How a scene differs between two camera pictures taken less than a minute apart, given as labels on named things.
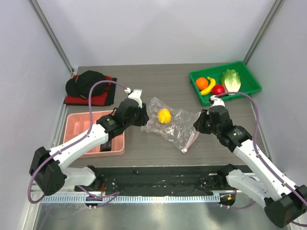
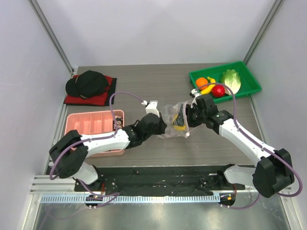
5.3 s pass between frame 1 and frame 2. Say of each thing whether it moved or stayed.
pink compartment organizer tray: stayed
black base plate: stayed
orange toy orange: stayed
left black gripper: moved
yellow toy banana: stayed
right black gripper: moved
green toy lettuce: stayed
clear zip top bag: moved
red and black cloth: stayed
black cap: stayed
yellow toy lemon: moved
